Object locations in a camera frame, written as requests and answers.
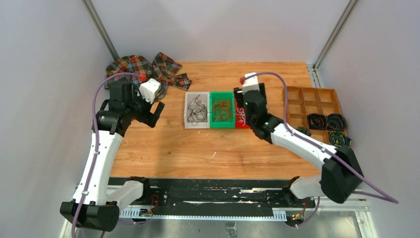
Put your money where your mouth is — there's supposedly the white cable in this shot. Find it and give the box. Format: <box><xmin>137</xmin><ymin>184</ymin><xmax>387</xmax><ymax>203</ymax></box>
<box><xmin>236</xmin><ymin>107</ymin><xmax>248</xmax><ymax>126</ymax></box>

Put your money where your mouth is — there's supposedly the orange cable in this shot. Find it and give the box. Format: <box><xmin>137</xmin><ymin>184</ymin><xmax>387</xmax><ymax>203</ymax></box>
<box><xmin>211</xmin><ymin>98</ymin><xmax>234</xmax><ymax>123</ymax></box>

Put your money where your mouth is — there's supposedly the black cable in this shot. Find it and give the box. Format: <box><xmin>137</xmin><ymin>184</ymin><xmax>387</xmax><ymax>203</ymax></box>
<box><xmin>187</xmin><ymin>95</ymin><xmax>209</xmax><ymax>125</ymax></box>

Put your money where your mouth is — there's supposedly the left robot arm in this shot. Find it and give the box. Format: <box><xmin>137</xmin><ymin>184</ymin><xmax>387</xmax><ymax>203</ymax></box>
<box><xmin>59</xmin><ymin>79</ymin><xmax>164</xmax><ymax>232</ymax></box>

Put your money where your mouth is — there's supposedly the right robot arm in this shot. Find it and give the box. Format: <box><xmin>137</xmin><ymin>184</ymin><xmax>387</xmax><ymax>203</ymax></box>
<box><xmin>233</xmin><ymin>83</ymin><xmax>363</xmax><ymax>207</ymax></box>

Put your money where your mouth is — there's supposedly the red plastic bin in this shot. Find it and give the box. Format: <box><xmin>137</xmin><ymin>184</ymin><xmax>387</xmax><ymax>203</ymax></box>
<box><xmin>234</xmin><ymin>100</ymin><xmax>250</xmax><ymax>129</ymax></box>

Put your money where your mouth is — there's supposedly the green plastic bin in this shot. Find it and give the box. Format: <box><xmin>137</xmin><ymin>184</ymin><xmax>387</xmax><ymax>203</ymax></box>
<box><xmin>210</xmin><ymin>91</ymin><xmax>235</xmax><ymax>129</ymax></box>

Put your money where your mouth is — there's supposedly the white plastic bin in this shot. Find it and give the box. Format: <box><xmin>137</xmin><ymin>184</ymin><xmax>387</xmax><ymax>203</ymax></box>
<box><xmin>184</xmin><ymin>92</ymin><xmax>210</xmax><ymax>129</ymax></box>

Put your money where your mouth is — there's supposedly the plaid cloth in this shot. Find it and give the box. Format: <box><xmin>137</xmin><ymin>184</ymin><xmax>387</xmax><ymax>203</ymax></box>
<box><xmin>105</xmin><ymin>52</ymin><xmax>192</xmax><ymax>102</ymax></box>

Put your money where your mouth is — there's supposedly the wooden compartment tray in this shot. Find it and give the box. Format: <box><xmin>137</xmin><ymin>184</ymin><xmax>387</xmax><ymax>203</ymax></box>
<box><xmin>283</xmin><ymin>86</ymin><xmax>352</xmax><ymax>147</ymax></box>

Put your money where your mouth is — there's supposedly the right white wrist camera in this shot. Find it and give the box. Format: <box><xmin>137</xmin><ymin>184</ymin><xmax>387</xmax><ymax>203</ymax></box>
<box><xmin>240</xmin><ymin>72</ymin><xmax>259</xmax><ymax>95</ymax></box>

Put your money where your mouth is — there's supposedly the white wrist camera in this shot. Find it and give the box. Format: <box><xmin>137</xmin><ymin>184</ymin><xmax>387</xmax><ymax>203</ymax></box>
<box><xmin>139</xmin><ymin>78</ymin><xmax>161</xmax><ymax>104</ymax></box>
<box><xmin>240</xmin><ymin>72</ymin><xmax>259</xmax><ymax>95</ymax></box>

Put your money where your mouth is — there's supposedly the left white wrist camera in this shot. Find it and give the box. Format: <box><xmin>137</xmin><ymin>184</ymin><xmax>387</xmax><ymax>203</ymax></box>
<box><xmin>139</xmin><ymin>78</ymin><xmax>161</xmax><ymax>104</ymax></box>

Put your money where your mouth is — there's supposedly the black coiled strap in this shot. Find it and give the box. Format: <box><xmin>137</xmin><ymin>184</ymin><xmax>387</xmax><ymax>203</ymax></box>
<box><xmin>307</xmin><ymin>113</ymin><xmax>327</xmax><ymax>131</ymax></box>
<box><xmin>326</xmin><ymin>113</ymin><xmax>348</xmax><ymax>131</ymax></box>

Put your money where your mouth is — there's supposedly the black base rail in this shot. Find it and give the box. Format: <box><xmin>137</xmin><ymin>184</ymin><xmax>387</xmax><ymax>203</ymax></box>
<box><xmin>108</xmin><ymin>178</ymin><xmax>316</xmax><ymax>218</ymax></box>

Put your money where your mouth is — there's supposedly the green patterned coiled strap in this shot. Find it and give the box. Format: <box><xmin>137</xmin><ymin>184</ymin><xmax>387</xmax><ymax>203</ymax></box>
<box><xmin>328</xmin><ymin>130</ymin><xmax>352</xmax><ymax>148</ymax></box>

